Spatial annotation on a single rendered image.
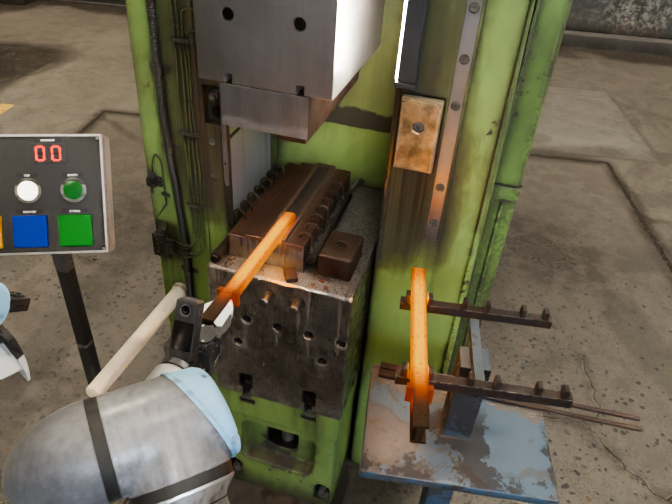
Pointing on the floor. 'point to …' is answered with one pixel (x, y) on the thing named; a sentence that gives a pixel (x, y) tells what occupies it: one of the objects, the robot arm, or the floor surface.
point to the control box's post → (64, 265)
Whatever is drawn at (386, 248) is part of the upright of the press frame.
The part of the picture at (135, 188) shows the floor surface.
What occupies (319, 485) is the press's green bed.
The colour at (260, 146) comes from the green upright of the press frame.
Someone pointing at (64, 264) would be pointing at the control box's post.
